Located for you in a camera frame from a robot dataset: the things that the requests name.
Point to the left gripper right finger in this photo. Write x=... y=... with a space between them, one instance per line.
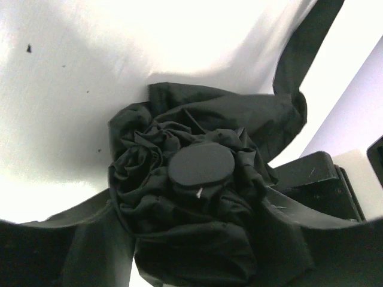
x=329 y=248

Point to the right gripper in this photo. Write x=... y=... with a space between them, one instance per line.
x=347 y=186

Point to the black folding umbrella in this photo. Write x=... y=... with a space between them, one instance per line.
x=190 y=177

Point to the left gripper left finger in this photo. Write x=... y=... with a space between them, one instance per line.
x=82 y=246

